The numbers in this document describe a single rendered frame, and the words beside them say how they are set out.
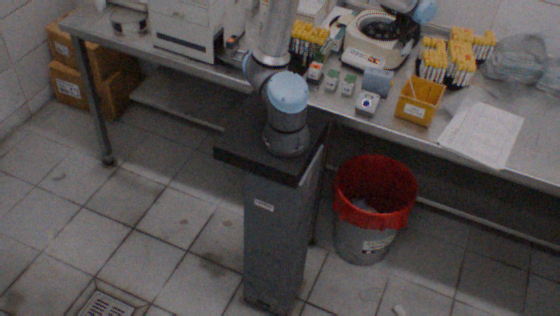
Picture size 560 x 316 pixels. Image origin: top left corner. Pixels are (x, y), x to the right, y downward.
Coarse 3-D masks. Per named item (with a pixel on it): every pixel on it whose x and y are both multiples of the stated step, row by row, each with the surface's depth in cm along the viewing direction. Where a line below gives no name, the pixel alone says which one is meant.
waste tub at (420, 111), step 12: (408, 84) 192; (420, 84) 190; (432, 84) 187; (408, 96) 180; (420, 96) 193; (432, 96) 191; (396, 108) 185; (408, 108) 183; (420, 108) 181; (432, 108) 178; (408, 120) 186; (420, 120) 184
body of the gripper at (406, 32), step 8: (400, 16) 171; (408, 16) 170; (392, 24) 174; (400, 24) 173; (408, 24) 173; (416, 24) 174; (392, 32) 177; (400, 32) 174; (408, 32) 172; (416, 32) 176; (400, 40) 176; (408, 40) 175
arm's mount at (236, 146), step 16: (256, 96) 180; (240, 112) 175; (256, 112) 175; (320, 112) 176; (240, 128) 170; (256, 128) 170; (320, 128) 171; (224, 144) 165; (240, 144) 166; (256, 144) 166; (320, 144) 174; (224, 160) 167; (240, 160) 164; (256, 160) 161; (272, 160) 162; (288, 160) 162; (304, 160) 162; (272, 176) 163; (288, 176) 160
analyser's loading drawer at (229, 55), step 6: (216, 48) 204; (222, 48) 204; (228, 48) 205; (234, 48) 199; (216, 54) 202; (222, 54) 202; (228, 54) 202; (234, 54) 201; (240, 54) 202; (228, 60) 200; (234, 60) 199; (240, 60) 198
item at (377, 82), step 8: (368, 72) 189; (376, 72) 189; (384, 72) 189; (392, 72) 190; (368, 80) 191; (376, 80) 190; (384, 80) 189; (368, 88) 193; (376, 88) 192; (384, 88) 191; (384, 96) 194
